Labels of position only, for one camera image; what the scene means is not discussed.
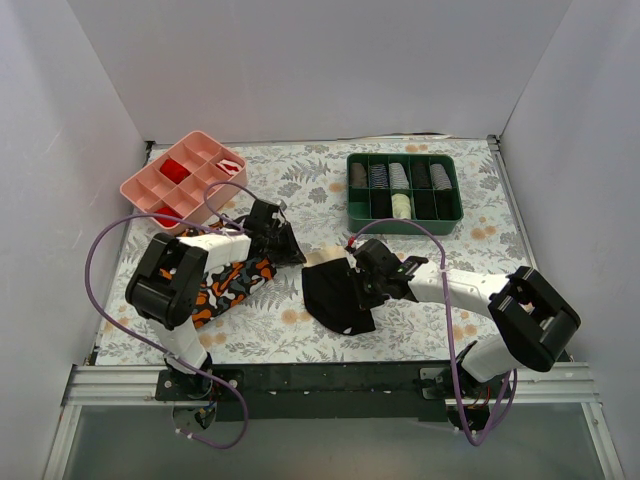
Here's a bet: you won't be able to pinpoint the floral fern table mat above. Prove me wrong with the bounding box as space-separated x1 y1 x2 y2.
95 140 530 366

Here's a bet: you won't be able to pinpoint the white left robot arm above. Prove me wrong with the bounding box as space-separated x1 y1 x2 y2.
125 200 305 400

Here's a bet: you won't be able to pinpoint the black rolled socks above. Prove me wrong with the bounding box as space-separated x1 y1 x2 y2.
410 162 430 189
370 190 393 219

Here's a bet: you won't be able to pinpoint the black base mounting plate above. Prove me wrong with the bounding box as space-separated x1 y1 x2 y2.
155 360 456 422

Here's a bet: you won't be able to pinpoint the blue striped rolled socks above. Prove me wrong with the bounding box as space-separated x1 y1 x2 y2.
369 163 390 189

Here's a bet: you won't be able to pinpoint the aluminium frame rail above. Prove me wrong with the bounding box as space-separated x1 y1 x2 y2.
45 362 624 479

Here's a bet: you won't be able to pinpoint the pink compartment tray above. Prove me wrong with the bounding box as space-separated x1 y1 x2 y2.
120 131 248 224

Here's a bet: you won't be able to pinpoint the white patterned rolled socks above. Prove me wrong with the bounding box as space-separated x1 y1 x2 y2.
430 163 453 191

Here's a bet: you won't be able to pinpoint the black underwear beige waistband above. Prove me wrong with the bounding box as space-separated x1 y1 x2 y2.
301 246 375 336

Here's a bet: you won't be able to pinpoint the grey white rolled socks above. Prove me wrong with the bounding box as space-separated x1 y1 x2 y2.
388 162 410 190

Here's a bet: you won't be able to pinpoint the red rolled garment front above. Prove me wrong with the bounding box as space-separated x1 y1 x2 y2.
154 206 181 228

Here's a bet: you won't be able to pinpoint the red rolled garment back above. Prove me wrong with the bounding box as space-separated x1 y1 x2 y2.
159 158 191 184

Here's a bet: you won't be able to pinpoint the black rolled socks back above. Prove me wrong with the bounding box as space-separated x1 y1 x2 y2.
410 162 430 189

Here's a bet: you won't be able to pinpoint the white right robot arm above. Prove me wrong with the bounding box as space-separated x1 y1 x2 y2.
347 239 581 398

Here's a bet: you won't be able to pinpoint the orange camouflage patterned garment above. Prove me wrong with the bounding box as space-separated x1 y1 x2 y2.
169 217 278 331

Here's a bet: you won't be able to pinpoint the green compartment tray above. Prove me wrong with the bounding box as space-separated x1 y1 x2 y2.
346 153 463 236

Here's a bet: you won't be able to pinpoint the red white rolled garment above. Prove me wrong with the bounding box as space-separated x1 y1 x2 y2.
215 158 243 177

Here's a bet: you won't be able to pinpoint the grey brown rolled socks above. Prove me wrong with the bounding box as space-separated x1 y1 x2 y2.
349 162 368 188

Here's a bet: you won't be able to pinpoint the black rolled socks front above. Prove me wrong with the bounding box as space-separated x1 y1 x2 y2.
370 190 393 219

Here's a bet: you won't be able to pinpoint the cream rolled socks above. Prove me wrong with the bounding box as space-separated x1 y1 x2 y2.
391 193 412 220

